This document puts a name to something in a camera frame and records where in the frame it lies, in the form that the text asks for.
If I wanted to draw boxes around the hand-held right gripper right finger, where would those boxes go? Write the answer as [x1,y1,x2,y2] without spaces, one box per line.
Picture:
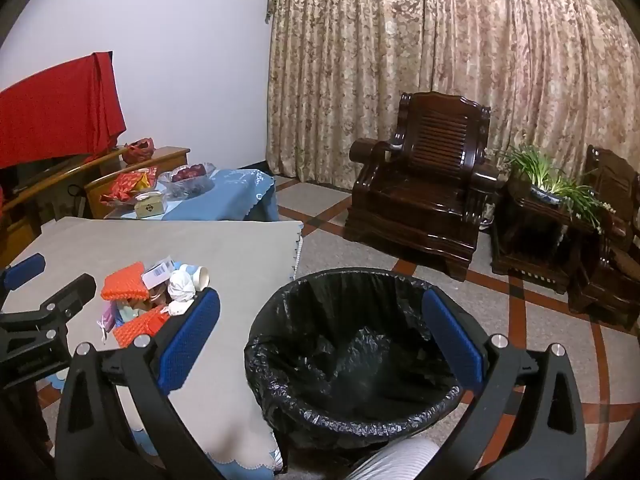
[421,287,588,480]

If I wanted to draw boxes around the light blue scalloped tablecloth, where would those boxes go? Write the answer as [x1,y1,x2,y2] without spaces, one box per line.
[130,427,282,480]

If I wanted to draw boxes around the dark wooden side table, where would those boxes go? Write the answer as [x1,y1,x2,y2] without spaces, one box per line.
[490,175,606,295]

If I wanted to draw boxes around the red and yellow packets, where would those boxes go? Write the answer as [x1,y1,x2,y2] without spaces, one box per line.
[99,170,160,205]

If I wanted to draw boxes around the red basket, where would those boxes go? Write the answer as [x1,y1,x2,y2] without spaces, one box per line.
[122,136,156,165]

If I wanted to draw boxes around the beige patterned curtain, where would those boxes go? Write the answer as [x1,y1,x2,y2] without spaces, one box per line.
[265,0,640,211]

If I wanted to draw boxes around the white packet with barcode label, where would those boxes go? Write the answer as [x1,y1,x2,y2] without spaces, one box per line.
[141,256,176,291]

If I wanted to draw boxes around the red cloth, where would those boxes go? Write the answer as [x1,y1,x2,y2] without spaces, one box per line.
[0,51,127,170]

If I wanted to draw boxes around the dark wooden armchair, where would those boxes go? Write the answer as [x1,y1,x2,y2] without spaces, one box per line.
[567,145,640,331]
[345,91,501,281]

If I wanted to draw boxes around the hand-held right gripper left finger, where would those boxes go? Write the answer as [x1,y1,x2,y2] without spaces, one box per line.
[54,287,226,480]

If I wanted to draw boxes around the crumpled white tissue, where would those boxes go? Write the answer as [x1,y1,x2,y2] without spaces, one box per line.
[167,270,197,317]

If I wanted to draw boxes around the small beige box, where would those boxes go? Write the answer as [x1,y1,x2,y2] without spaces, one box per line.
[134,192,166,219]

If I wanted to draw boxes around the glass fruit bowl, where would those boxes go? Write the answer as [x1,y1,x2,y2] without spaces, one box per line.
[157,162,217,199]

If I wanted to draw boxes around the potted green plant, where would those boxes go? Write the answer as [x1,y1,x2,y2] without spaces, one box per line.
[495,144,615,233]

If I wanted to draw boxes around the blue covered side table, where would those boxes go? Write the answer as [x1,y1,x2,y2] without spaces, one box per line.
[120,167,278,222]

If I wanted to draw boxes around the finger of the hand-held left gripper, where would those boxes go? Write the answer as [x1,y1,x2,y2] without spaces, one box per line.
[0,274,97,336]
[0,254,47,306]

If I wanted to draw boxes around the trash bin with black bag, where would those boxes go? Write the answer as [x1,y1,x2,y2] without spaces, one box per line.
[244,267,493,461]

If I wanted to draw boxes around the white paper cup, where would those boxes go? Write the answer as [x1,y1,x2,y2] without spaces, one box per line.
[172,262,211,292]

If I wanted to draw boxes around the orange foam net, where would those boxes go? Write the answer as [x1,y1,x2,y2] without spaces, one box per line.
[101,260,150,303]
[112,305,171,348]

